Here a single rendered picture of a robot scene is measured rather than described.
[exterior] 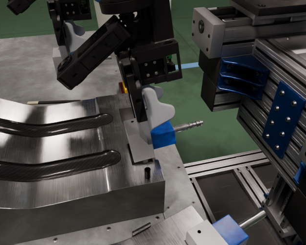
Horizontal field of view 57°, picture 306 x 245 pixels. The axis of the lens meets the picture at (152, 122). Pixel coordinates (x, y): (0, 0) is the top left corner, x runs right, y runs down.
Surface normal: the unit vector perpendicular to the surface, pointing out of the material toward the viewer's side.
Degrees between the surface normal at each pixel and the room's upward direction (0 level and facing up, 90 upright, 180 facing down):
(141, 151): 82
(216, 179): 0
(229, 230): 0
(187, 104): 0
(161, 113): 71
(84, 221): 90
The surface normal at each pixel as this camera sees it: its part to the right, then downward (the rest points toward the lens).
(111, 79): 0.00, -0.77
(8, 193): 0.40, -0.77
